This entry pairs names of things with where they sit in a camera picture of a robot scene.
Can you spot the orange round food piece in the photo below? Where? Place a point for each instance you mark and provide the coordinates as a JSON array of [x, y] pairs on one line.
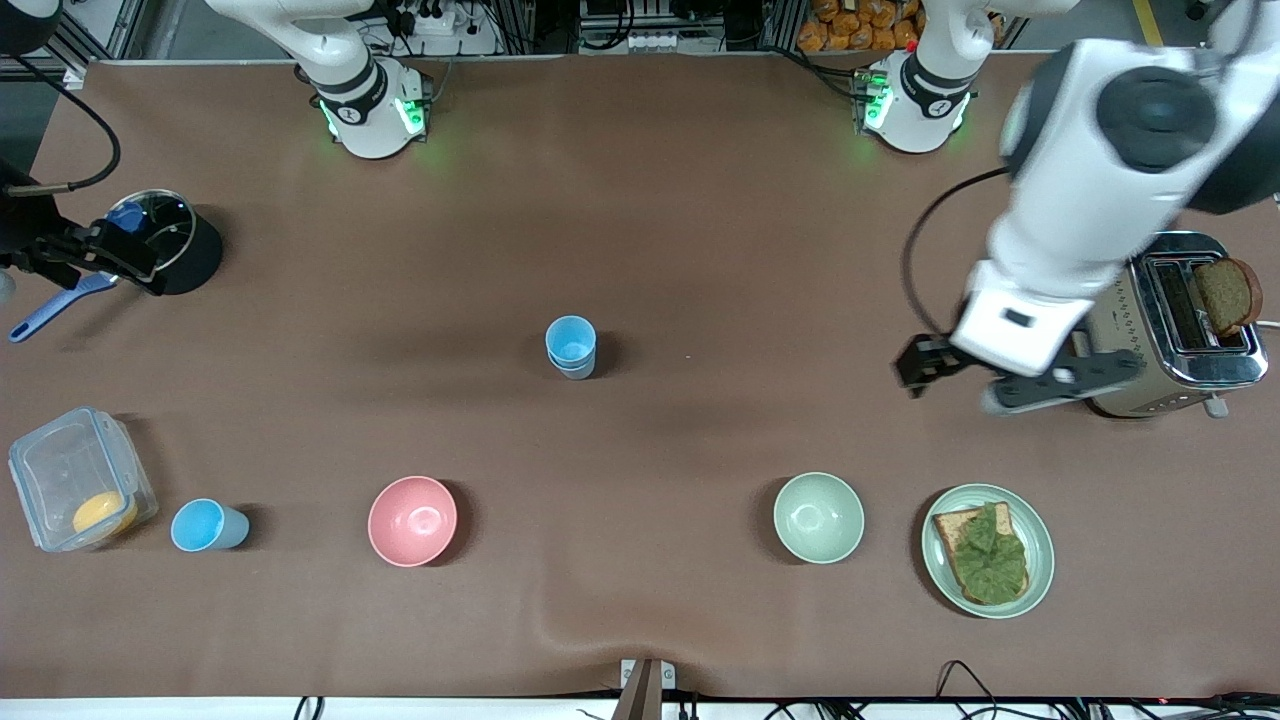
[[104, 513]]

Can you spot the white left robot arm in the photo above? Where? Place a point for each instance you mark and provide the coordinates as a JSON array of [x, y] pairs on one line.
[[1080, 180]]

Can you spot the pale green bowl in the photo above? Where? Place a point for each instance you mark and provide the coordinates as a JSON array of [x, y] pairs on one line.
[[818, 518]]

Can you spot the bag of orange snacks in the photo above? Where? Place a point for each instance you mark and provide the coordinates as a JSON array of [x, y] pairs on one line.
[[860, 25]]

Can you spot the pink bowl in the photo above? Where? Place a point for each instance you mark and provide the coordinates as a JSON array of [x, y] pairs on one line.
[[412, 521]]

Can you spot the dark brown bread slice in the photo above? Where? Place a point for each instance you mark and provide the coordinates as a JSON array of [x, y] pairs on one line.
[[1232, 295]]

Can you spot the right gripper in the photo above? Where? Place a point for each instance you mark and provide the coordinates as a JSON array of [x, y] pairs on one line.
[[22, 228]]

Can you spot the blue plastic cup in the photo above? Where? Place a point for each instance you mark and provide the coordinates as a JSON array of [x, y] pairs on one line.
[[572, 372], [205, 525], [571, 340]]

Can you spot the small white power strip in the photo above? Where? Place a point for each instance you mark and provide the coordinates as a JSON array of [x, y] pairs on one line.
[[652, 42]]

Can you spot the clear plastic food container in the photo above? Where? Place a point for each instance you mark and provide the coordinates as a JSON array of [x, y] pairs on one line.
[[60, 470]]

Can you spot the white power strip with plugs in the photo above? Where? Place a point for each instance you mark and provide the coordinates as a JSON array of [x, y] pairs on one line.
[[432, 18]]

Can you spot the cream and chrome toaster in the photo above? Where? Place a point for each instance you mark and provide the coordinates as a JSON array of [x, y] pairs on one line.
[[1200, 365]]

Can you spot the green lettuce leaf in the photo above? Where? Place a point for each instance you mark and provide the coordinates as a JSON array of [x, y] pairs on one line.
[[992, 565]]

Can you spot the toast slice on plate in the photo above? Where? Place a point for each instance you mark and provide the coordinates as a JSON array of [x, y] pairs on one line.
[[950, 528]]

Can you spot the metal table clamp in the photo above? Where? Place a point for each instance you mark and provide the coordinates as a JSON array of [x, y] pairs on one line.
[[645, 685]]

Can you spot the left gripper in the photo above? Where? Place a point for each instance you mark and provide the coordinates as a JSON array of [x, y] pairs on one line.
[[934, 357]]

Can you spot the pale green plate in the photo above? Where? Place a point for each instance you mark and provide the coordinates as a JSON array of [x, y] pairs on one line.
[[1040, 550]]

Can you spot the brown table cover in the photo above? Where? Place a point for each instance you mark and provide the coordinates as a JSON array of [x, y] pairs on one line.
[[700, 250]]

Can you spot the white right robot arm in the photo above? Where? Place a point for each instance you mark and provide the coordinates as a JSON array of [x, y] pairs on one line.
[[365, 110]]

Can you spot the glass lid with blue knob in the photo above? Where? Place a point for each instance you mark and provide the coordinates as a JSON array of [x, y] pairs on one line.
[[172, 225]]

